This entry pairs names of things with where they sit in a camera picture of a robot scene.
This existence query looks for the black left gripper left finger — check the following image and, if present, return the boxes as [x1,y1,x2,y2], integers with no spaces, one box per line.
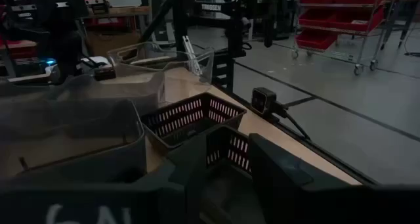
[0,134,208,224]

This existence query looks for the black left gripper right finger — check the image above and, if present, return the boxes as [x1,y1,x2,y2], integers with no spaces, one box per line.
[248,133,420,224]

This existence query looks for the black slotted plastic basket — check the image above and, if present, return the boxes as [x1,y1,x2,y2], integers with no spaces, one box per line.
[196,125,266,224]
[140,92,247,150]

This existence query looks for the smoke grey translucent bin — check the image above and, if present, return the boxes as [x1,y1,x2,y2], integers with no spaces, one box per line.
[0,73,166,117]
[0,99,148,186]

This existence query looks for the clear plastic bin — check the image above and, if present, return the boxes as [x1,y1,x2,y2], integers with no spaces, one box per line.
[106,41,215,87]

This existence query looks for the wooden shelf board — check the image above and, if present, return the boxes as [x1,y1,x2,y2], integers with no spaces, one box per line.
[81,6,152,18]

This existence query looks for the brown cardboard box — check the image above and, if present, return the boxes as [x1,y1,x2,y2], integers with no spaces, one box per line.
[85,30,142,57]

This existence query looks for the black Trossen background station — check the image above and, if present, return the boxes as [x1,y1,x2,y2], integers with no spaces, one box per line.
[195,0,253,59]

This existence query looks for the white device with blue light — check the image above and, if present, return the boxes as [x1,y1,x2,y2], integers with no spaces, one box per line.
[6,56,60,84]

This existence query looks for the white box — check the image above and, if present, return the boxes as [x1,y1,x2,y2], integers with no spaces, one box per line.
[107,0,142,7]

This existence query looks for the black desk legs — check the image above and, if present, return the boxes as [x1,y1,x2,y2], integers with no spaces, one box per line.
[379,0,420,51]

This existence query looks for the black camera cable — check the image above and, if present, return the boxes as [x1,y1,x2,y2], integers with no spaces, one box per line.
[278,108,312,141]

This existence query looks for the black table-level camera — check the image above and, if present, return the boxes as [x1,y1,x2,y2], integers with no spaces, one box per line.
[251,87,288,120]

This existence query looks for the metal wire cart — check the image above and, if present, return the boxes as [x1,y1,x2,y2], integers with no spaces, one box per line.
[291,0,393,76]

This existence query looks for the black aluminium rig frame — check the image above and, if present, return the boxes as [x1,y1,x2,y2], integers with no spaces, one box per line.
[137,0,236,94]

